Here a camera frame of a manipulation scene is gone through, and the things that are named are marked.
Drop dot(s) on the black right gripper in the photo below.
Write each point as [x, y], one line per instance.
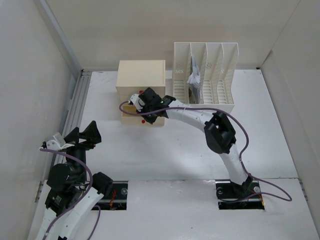
[150, 120]

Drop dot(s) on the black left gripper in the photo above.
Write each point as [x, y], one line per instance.
[91, 134]

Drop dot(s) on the beige wooden drawer cabinet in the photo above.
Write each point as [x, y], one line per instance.
[135, 76]

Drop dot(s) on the grey setup guide booklet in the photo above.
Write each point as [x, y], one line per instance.
[194, 81]

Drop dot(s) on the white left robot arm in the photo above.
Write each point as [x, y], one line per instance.
[74, 189]

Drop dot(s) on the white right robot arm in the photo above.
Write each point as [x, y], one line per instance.
[219, 133]

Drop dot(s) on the white plastic file organizer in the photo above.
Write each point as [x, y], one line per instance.
[216, 62]

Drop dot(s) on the aluminium frame rail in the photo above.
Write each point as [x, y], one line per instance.
[75, 102]

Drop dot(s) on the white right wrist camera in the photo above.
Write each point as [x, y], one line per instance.
[134, 100]

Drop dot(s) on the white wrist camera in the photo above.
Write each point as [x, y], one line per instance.
[134, 100]
[55, 142]

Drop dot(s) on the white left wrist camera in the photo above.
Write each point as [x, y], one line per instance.
[55, 142]

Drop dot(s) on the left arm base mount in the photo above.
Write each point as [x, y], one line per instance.
[117, 199]

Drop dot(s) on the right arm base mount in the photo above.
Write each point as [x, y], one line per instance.
[229, 198]

